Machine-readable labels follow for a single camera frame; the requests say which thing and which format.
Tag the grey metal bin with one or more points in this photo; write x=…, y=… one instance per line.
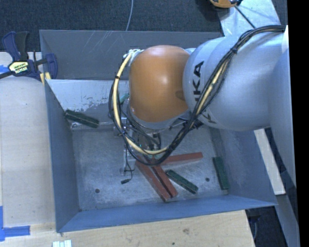
x=100, y=169

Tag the pale wood board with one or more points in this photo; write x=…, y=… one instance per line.
x=24, y=153

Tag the dark green flat block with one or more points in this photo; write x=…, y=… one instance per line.
x=182, y=181
x=82, y=119
x=221, y=172

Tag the red-brown flat block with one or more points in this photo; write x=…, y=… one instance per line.
x=184, y=157
x=166, y=183
x=153, y=181

